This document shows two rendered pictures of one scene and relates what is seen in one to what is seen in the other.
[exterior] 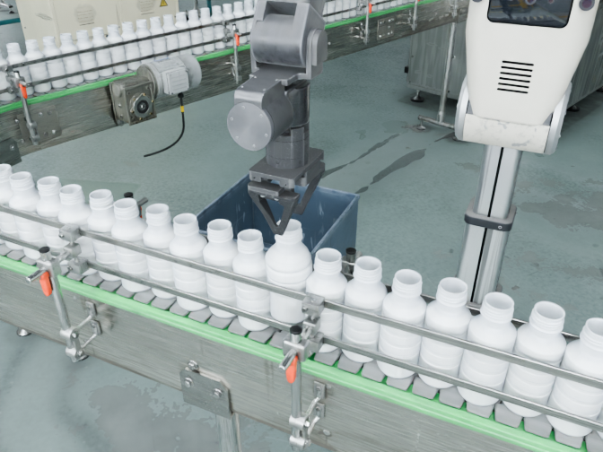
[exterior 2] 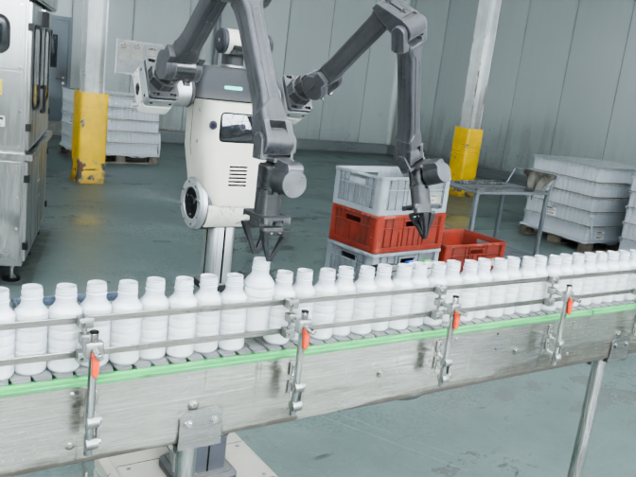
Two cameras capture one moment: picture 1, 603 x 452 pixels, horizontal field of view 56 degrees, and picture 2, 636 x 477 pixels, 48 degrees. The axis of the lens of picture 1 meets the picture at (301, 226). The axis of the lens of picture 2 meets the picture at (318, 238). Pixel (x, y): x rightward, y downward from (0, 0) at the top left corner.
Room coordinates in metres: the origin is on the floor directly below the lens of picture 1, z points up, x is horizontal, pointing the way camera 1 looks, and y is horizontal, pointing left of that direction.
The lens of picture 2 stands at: (-0.16, 1.26, 1.60)
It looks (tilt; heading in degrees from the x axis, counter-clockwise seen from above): 13 degrees down; 300
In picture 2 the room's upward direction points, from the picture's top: 7 degrees clockwise
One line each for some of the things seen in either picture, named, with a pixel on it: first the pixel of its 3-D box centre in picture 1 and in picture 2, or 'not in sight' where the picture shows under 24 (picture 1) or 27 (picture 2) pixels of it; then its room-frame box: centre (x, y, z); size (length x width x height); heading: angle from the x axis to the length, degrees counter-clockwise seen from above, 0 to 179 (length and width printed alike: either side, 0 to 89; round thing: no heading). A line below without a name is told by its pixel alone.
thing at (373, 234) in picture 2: not in sight; (387, 224); (1.61, -2.63, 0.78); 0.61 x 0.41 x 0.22; 72
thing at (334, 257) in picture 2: not in sight; (381, 260); (1.60, -2.62, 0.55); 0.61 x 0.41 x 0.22; 72
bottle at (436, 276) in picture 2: not in sight; (434, 292); (0.46, -0.46, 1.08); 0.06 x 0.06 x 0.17
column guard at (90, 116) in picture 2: not in sight; (89, 136); (6.79, -4.88, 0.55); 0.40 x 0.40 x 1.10; 65
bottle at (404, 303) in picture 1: (402, 324); (323, 303); (0.61, -0.14, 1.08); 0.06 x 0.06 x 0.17
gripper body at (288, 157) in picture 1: (287, 146); (267, 204); (0.69, 0.02, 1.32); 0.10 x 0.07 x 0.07; 155
